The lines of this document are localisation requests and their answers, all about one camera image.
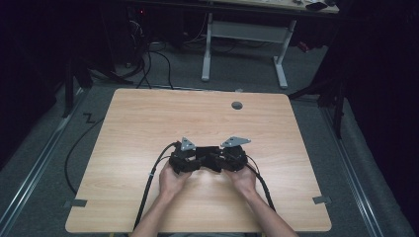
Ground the black metal stand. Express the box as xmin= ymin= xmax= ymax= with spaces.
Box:
xmin=288 ymin=77 xmax=348 ymax=139
xmin=62 ymin=55 xmax=132 ymax=119

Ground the black object on desk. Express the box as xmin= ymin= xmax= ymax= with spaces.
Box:
xmin=304 ymin=1 xmax=329 ymax=12

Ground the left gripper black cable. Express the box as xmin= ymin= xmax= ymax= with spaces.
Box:
xmin=132 ymin=141 xmax=182 ymax=230

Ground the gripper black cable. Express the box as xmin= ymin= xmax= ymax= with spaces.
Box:
xmin=246 ymin=154 xmax=277 ymax=212
xmin=132 ymin=141 xmax=182 ymax=230

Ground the person's left hand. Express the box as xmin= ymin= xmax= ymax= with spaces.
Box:
xmin=158 ymin=161 xmax=193 ymax=200

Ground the black floor cable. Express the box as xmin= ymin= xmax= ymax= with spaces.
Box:
xmin=64 ymin=113 xmax=105 ymax=196

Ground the metal floor rail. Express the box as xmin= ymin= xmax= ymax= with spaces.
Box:
xmin=320 ymin=107 xmax=385 ymax=237
xmin=0 ymin=88 xmax=87 ymax=231

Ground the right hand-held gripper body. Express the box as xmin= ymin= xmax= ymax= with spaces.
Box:
xmin=219 ymin=136 xmax=252 ymax=173

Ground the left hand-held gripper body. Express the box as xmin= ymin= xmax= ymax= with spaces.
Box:
xmin=169 ymin=136 xmax=202 ymax=175

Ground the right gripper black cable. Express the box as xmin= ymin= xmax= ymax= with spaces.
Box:
xmin=246 ymin=154 xmax=277 ymax=212

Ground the bundle of black cables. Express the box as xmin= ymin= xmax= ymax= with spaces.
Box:
xmin=126 ymin=18 xmax=175 ymax=90

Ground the person's right hand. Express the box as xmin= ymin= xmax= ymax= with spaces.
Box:
xmin=225 ymin=164 xmax=258 ymax=198

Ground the white-framed wooden desk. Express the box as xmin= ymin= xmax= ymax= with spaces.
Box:
xmin=201 ymin=0 xmax=340 ymax=90

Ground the black sock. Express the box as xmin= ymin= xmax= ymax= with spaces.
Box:
xmin=194 ymin=145 xmax=225 ymax=172

